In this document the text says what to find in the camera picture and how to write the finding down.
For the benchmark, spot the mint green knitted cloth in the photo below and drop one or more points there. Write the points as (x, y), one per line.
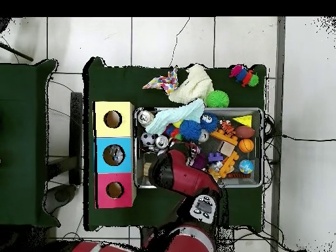
(173, 116)

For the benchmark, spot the blue spiky rubber ball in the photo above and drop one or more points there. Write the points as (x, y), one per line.
(191, 130)

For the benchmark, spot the colourful patterned cloth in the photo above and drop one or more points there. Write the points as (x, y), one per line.
(167, 83)

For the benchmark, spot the cream knitted cloth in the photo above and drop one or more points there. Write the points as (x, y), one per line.
(194, 84)

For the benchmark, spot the green spiky rubber ball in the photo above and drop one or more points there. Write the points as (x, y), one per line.
(217, 99)

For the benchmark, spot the multicoloured spiky caterpillar toy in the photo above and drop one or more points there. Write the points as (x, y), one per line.
(244, 76)

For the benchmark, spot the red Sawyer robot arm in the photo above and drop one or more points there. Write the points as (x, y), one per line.
(184, 176)

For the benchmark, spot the wooden box with three holes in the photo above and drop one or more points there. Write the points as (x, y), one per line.
(113, 143)

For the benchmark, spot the shallow clear mesh bin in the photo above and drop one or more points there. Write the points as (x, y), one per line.
(252, 181)

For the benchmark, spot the small open silver can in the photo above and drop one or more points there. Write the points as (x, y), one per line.
(161, 142)

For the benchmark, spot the black and white soccer ball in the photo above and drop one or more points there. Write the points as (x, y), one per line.
(148, 139)

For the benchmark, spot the crushed silver drink can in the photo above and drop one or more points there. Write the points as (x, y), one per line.
(145, 117)

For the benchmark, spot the blue fuzzy googly-eyed toy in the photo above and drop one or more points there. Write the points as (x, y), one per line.
(209, 122)

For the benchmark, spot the purple toy building block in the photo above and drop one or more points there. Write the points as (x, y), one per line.
(215, 157)

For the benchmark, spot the dark green table cloth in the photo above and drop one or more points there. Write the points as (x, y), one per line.
(121, 79)
(26, 131)

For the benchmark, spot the brown toy football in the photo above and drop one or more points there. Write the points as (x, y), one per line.
(244, 132)

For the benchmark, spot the small orange basketball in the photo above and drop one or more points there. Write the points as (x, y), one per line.
(246, 145)

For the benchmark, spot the blue globe ball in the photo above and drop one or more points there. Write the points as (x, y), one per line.
(246, 166)

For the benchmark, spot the black panel stand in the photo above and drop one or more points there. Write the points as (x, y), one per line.
(76, 136)

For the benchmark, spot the grey stand base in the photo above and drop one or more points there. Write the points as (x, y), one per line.
(64, 195)

